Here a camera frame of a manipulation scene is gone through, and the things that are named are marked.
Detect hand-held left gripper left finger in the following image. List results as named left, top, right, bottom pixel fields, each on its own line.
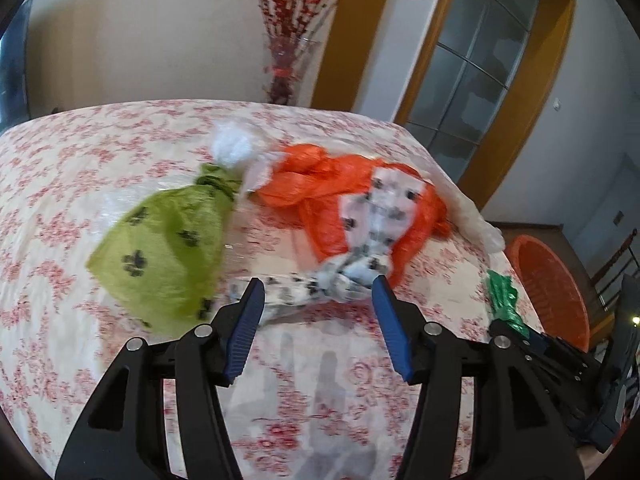
left=54, top=277, right=266, bottom=480

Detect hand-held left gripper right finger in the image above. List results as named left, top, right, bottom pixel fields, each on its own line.
left=371, top=276, right=586, bottom=480

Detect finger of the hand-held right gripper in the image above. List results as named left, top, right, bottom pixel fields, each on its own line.
left=489, top=319, right=601, bottom=368
left=525, top=352, right=603, bottom=413

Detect orange plastic basket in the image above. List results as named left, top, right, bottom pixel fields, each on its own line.
left=507, top=234, right=591, bottom=356

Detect green plastic bag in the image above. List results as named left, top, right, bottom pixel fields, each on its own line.
left=485, top=270, right=531, bottom=341

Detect white paw print bag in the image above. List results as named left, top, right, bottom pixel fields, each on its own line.
left=230, top=167, right=426, bottom=326

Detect translucent white plastic film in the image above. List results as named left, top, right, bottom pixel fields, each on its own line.
left=320, top=140, right=506, bottom=253

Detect person's right forearm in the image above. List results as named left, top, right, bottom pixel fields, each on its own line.
left=577, top=452, right=608, bottom=480

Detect wooden stair railing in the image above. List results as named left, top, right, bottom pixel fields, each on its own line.
left=590, top=227, right=639, bottom=311

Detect lime paw print bag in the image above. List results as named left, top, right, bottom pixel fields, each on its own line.
left=86, top=162, right=241, bottom=336

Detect orange plastic bag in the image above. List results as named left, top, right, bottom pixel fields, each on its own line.
left=247, top=143, right=451, bottom=281

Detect white crumpled plastic bag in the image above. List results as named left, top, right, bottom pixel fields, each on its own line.
left=210, top=120, right=281, bottom=196

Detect red floral tablecloth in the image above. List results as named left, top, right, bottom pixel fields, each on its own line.
left=0, top=99, right=506, bottom=480

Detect glass vase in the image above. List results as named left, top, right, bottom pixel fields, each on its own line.
left=262, top=35, right=321, bottom=106

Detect frosted glass sliding door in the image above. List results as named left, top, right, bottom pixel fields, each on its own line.
left=406, top=0, right=543, bottom=183

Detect wooden doorway trim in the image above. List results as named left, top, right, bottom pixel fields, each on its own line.
left=309, top=0, right=401, bottom=111

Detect red berry branches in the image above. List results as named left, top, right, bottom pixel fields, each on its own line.
left=240, top=0, right=376, bottom=48

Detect wooden sliding door frame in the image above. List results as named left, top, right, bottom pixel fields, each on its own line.
left=394, top=0, right=577, bottom=211

